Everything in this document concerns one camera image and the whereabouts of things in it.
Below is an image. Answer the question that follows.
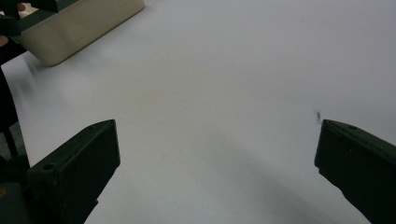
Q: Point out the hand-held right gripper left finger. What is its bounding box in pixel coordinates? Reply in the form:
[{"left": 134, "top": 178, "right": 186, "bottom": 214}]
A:
[{"left": 27, "top": 119, "right": 121, "bottom": 224}]

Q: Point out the cream cloth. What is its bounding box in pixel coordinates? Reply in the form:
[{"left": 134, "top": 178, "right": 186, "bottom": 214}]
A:
[{"left": 11, "top": 0, "right": 146, "bottom": 67}]

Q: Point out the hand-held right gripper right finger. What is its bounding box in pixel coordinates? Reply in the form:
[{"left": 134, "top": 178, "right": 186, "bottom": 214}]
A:
[{"left": 314, "top": 119, "right": 396, "bottom": 224}]

